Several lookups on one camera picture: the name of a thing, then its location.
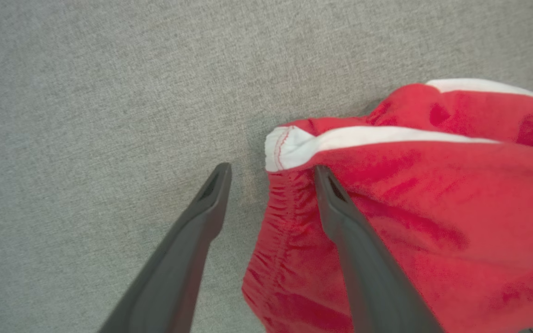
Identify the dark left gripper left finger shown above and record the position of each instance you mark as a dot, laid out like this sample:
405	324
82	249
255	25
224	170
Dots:
178	263

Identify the red white-striped shorts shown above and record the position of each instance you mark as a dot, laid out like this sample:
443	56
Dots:
433	208

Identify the grey fabric sofa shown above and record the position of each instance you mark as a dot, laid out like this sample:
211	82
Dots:
86	92

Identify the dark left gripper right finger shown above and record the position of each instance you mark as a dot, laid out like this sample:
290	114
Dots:
368	277

